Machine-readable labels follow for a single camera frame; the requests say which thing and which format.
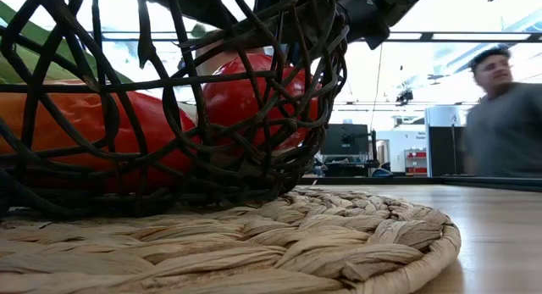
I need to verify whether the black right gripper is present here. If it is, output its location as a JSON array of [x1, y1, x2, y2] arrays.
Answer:
[[253, 0, 390, 50]]

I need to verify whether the red round toy fruit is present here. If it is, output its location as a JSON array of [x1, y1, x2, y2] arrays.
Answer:
[[202, 53, 321, 153]]

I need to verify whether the green white toy vegetable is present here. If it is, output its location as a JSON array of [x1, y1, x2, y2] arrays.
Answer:
[[0, 0, 200, 125]]

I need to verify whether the dark wicker basket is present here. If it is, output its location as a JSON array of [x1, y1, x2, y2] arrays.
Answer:
[[0, 0, 351, 219]]

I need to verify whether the black computer monitor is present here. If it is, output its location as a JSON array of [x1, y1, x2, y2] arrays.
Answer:
[[320, 123, 370, 157]]

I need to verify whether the white tall cabinet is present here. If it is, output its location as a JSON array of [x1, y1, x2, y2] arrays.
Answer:
[[424, 105, 462, 127]]

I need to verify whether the red white shelf rack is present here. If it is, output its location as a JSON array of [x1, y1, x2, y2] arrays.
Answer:
[[404, 148, 429, 175]]

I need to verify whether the person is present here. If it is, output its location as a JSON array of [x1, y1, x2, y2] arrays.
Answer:
[[461, 47, 542, 179]]

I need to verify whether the woven straw round placemat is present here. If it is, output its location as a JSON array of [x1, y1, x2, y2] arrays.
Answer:
[[0, 186, 462, 294]]

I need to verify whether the black overhead frame rail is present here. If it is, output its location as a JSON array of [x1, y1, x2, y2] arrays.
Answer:
[[86, 30, 542, 44]]

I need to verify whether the hanging black ceiling camera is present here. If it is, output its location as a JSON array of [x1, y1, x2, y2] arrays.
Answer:
[[395, 89, 415, 105]]

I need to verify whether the black partition wall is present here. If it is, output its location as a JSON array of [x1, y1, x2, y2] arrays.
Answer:
[[428, 125, 466, 177]]

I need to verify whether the black table edge rail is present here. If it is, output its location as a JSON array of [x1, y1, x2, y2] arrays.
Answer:
[[298, 175, 542, 192]]

